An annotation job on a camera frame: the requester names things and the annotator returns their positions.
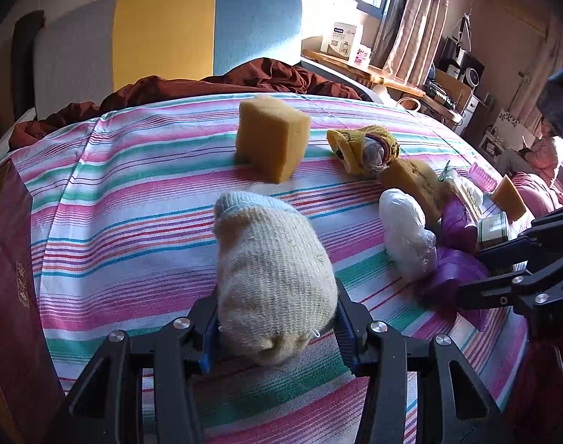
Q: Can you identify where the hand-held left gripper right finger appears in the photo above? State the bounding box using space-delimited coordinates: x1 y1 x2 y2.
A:
334 277 511 444

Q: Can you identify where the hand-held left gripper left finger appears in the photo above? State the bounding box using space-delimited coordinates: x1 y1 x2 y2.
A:
45 287 219 444

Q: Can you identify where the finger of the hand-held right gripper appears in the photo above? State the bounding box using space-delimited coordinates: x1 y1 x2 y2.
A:
457 259 563 329
476 206 563 279

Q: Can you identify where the small gold box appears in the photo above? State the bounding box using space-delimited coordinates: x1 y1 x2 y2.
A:
477 212 511 249

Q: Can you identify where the purple snack packet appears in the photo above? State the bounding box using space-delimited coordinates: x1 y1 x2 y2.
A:
420 245 490 330
441 194 480 254

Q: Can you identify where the cream sock blue cuff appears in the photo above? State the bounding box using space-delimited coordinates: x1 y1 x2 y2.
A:
213 191 340 366

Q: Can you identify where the white plastic bag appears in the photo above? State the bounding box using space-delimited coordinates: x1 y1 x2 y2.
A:
378 188 438 283

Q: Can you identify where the maroon and gold tin box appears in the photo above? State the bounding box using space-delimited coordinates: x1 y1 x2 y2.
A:
0 157 67 444

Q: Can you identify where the yellow sponge block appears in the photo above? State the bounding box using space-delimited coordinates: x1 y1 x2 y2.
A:
235 95 311 184

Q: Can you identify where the pink striped cloth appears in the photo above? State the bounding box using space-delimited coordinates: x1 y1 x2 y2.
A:
513 171 563 217

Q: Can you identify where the small orange sponge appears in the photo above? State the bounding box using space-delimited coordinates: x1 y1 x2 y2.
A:
490 175 528 222

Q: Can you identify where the white printed bag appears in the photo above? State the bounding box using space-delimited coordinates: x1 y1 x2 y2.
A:
487 108 523 149

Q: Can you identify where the pink ribbed plastic item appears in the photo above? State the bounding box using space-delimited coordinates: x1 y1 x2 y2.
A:
469 163 497 192

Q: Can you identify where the black speaker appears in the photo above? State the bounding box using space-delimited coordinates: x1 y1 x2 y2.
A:
457 52 485 88

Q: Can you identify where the brown flat sponge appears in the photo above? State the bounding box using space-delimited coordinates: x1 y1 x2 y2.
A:
378 158 449 223

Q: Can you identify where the beige patterned curtain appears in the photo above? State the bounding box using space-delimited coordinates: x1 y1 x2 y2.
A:
371 0 453 86

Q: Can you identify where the wooden desk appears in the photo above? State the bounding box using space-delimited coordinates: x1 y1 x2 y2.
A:
302 48 462 125

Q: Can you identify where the yellow knit sock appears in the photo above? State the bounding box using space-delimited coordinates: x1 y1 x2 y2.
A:
326 125 400 177

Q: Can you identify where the white carton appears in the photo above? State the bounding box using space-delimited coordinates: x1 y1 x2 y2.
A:
319 22 363 56

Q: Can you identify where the dark red blanket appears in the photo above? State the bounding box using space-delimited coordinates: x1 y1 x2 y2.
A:
8 58 363 151

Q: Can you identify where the grey yellow blue sofa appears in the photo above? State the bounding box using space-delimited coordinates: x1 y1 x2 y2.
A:
31 0 384 121

